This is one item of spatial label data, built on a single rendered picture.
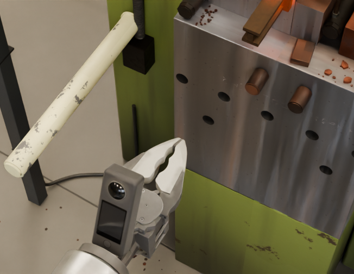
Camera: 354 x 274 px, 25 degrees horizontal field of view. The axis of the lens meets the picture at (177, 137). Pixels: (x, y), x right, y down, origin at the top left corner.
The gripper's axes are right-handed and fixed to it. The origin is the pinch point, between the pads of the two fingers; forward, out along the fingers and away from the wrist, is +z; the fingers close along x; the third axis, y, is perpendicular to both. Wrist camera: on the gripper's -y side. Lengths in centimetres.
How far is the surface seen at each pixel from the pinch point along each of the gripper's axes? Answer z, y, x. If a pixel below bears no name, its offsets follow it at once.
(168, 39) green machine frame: 47, 41, -28
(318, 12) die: 33.0, 1.5, 6.8
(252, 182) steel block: 27, 47, 2
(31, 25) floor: 77, 101, -97
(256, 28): 23.2, -0.9, 0.6
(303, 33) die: 32.9, 7.3, 5.0
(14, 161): 3, 36, -37
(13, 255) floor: 7, 100, -53
